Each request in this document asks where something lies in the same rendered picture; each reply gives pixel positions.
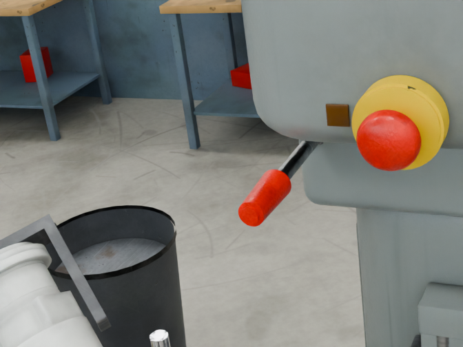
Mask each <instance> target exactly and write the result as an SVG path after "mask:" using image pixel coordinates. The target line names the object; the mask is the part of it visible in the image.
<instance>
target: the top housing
mask: <svg viewBox="0 0 463 347"><path fill-rule="evenodd" d="M241 6H242V12H243V23H244V29H245V39H246V45H247V56H248V61H249V72H250V78H251V88H252V94H253V100H254V104H255V107H256V111H257V114H258V115H259V116H260V118H261V119H262V121H263V122H264V123H265V124H266V125H267V126H268V127H270V128H271V129H273V130H274V131H276V132H278V133H279V134H281V135H283V136H287V137H290V138H295V139H299V140H306V141H314V142H324V143H350V144H357V142H356V140H355V138H354V135H353V130H352V116H353V111H354V109H355V106H356V104H357V103H358V101H359V100H360V98H361V97H362V96H363V94H364V93H365V92H366V91H367V90H368V89H369V88H370V87H371V86H372V85H373V84H374V83H375V82H377V81H379V80H380V79H382V78H385V77H388V76H394V75H406V76H413V77H416V78H418V79H420V80H422V81H425V82H426V83H428V84H429V85H430V86H432V87H433V88H434V89H435V90H436V91H437V92H438V93H439V94H440V96H441V97H442V98H443V100H444V102H445V104H446V107H447V109H448V113H449V129H448V132H447V135H446V138H445V139H444V142H443V143H442V145H441V147H440V148H444V149H463V0H241ZM326 104H344V105H349V119H350V127H337V126H327V113H326Z"/></svg>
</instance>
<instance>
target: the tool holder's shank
mask: <svg viewBox="0 0 463 347"><path fill-rule="evenodd" d="M150 341H151V345H152V347H171V346H170V342H169V335H168V333H166V331H165V330H157V331H154V332H153V333H152V334H151V335H150Z"/></svg>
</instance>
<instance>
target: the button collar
mask: <svg viewBox="0 0 463 347"><path fill-rule="evenodd" d="M384 109H390V110H394V111H397V112H400V113H402V114H404V115H406V116H408V117H409V118H410V119H411V120H412V121H413V122H414V123H415V125H416V126H417V128H418V130H419V132H420V136H421V148H420V152H419V154H418V156H417V158H416V159H415V160H414V162H413V163H412V164H411V165H409V166H408V167H406V168H404V169H401V170H407V169H415V168H417V167H420V166H422V165H424V164H426V163H428V161H430V160H431V159H432V158H433V157H434V156H435V155H436V153H438V151H439V149H440V147H441V145H442V143H443V142H444V139H445V138H446V135H447V132H448V129H449V113H448V109H447V107H446V104H445V102H444V100H443V98H442V97H441V96H440V94H439V93H438V92H437V91H436V90H435V89H434V88H433V87H432V86H430V85H429V84H428V83H426V82H425V81H422V80H420V79H418V78H416V77H413V76H406V75H394V76H388V77H385V78H382V79H380V80H379V81H377V82H375V83H374V84H373V85H372V86H371V87H370V88H369V89H368V90H367V91H366V92H365V93H364V94H363V96H362V97H361V98H360V100H359V101H358V103H357V104H356V106H355V109H354V111H353V116H352V130H353V135H354V138H355V140H356V136H357V132H358V128H359V126H360V124H361V123H362V121H363V120H364V119H365V118H366V117H367V116H368V115H369V114H372V113H374V112H376V111H379V110H384Z"/></svg>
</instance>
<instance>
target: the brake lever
mask: <svg viewBox="0 0 463 347"><path fill-rule="evenodd" d="M318 144H319V145H321V144H323V142H314V141H306V140H303V141H302V142H301V143H300V144H299V146H297V147H296V149H295V150H294V151H293V152H292V153H291V155H290V156H289V157H288V159H286V161H284V163H283V164H282V165H281V166H280V168H279V169H270V170H268V171H266V172H265V173H264V174H263V176H262V177H261V179H260V180H259V181H258V182H257V184H256V185H255V187H254V188H253V189H252V190H251V192H250V193H249V195H248V196H247V197H246V198H245V200H244V201H243V203H242V204H241V205H240V206H239V209H238V214H239V217H240V219H241V220H242V221H243V222H244V223H245V224H246V225H248V226H251V227H257V226H259V225H260V224H261V223H262V222H263V221H264V220H265V219H266V218H267V217H268V216H269V214H270V213H271V212H272V211H273V210H274V209H275V208H276V207H277V206H278V205H279V204H280V203H281V202H282V201H283V200H284V199H285V198H286V196H287V195H288V194H289V193H290V191H291V181H290V179H291V178H292V176H293V175H294V174H295V173H296V172H297V171H298V169H299V168H300V167H301V165H302V164H303V163H304V161H306V159H307V158H308V157H309V155H310V154H311V153H312V151H313V150H314V149H315V148H316V147H317V146H318Z"/></svg>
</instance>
